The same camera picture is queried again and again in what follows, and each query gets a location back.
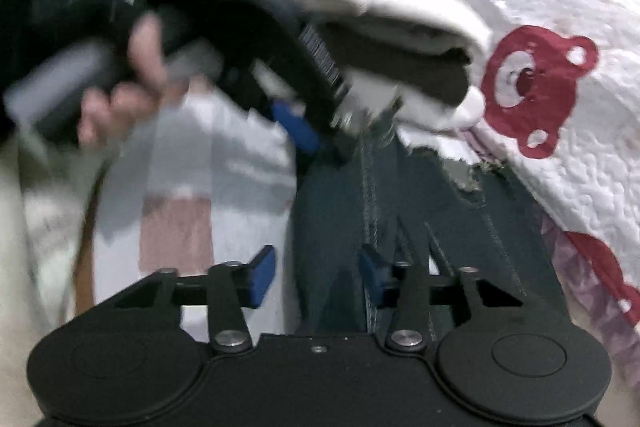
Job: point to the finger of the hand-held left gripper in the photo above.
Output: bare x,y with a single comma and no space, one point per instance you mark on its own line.
327,72
297,127

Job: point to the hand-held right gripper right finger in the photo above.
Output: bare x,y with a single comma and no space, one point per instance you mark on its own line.
374,279

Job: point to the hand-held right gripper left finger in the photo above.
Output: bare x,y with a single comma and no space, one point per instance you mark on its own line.
262,279

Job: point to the dark blue jeans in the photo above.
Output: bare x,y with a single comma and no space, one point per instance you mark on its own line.
415,217

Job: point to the dark brown garment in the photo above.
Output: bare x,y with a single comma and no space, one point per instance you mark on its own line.
430,74

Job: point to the person's left hand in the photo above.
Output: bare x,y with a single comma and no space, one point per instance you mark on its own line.
145,57

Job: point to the white grey pink cloth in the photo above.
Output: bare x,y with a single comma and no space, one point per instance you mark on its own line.
200,187

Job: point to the pink ruffled bed sheet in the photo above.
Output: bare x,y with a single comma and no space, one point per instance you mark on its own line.
575,267

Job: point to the person's cream clothing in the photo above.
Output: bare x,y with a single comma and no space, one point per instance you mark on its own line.
30,232

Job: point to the white red bear printed blanket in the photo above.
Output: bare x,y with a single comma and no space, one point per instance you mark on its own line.
575,107

